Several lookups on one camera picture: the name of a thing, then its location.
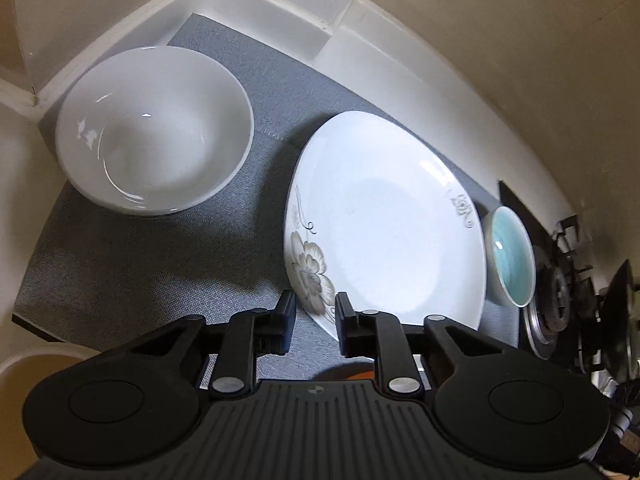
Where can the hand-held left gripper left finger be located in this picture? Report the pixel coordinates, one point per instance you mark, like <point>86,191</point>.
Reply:
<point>287,321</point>

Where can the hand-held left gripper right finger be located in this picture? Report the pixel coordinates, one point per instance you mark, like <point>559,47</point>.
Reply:
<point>342,326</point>

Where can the white floral plate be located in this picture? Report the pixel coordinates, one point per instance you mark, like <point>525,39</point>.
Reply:
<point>390,220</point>

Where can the small teal bowl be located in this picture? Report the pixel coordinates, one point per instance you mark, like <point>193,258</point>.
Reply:
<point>512,255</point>

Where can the large white bowl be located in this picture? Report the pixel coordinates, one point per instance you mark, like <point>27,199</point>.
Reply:
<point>150,130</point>

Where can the grey table mat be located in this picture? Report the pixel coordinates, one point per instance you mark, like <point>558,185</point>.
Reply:
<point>125,270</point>

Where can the round gas burner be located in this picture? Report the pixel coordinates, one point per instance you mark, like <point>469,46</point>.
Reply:
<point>550,305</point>

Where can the black gas stove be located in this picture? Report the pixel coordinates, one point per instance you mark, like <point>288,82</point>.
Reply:
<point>510,199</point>

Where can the black pan support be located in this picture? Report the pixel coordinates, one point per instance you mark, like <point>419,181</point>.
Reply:
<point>567,232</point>

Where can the black wok with lid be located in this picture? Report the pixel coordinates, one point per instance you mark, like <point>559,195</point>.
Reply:
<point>620,320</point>

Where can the silver stove knob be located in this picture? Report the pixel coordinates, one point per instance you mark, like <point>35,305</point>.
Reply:
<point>622,419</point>

